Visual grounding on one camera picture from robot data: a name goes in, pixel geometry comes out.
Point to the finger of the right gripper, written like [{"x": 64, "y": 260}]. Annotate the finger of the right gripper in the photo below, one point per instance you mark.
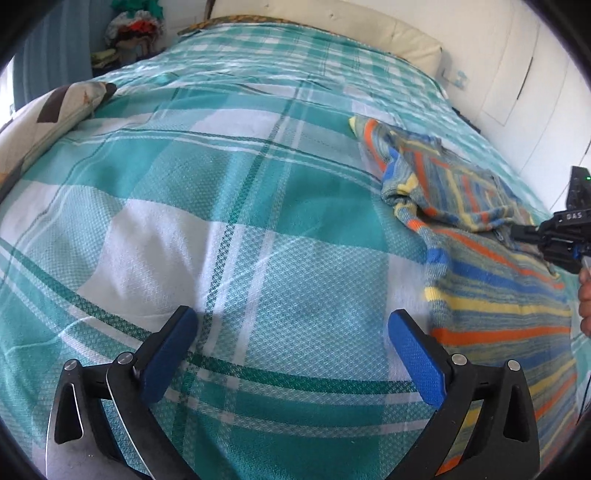
[{"x": 527, "y": 234}]

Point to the wall socket plate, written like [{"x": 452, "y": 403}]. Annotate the wall socket plate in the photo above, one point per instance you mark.
[{"x": 455, "y": 77}]

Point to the multicolour striped knit sweater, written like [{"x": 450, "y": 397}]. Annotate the multicolour striped knit sweater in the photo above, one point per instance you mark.
[{"x": 489, "y": 297}]

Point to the pile of clothes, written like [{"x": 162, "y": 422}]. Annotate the pile of clothes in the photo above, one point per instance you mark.
[{"x": 123, "y": 32}]

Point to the white wardrobe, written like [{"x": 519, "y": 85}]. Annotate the white wardrobe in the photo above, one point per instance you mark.
[{"x": 535, "y": 108}]

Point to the teal plaid bedspread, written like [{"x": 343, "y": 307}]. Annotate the teal plaid bedspread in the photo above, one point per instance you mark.
[{"x": 223, "y": 175}]

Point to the cream padded headboard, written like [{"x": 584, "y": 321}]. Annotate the cream padded headboard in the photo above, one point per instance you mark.
[{"x": 351, "y": 20}]

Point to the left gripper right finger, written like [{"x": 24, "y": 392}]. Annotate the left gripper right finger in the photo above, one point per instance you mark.
[{"x": 504, "y": 443}]

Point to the blue curtain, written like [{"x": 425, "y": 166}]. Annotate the blue curtain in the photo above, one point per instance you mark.
[{"x": 58, "y": 50}]

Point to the person's right hand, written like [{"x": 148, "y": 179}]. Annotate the person's right hand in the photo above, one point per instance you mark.
[{"x": 584, "y": 296}]

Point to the geometric patterned pillow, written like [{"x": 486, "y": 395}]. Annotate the geometric patterned pillow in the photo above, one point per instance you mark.
[{"x": 34, "y": 128}]

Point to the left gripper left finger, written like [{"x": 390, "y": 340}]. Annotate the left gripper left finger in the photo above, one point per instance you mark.
[{"x": 80, "y": 443}]

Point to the dark bedside table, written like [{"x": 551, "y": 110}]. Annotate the dark bedside table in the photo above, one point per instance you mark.
[{"x": 466, "y": 120}]

